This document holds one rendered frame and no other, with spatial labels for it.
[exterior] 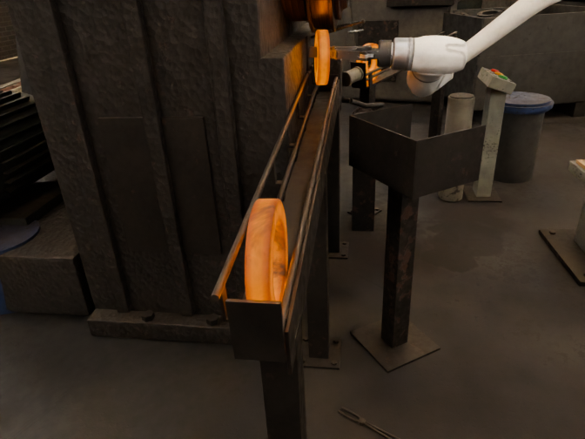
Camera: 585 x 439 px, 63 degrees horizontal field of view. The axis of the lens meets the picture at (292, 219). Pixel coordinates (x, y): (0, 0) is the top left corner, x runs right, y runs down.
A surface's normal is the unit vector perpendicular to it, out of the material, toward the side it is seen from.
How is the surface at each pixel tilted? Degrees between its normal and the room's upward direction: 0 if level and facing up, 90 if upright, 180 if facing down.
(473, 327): 0
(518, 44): 90
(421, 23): 90
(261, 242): 42
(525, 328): 0
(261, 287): 79
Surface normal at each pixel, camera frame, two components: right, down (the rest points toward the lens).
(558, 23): 0.12, 0.44
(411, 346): -0.05, -0.89
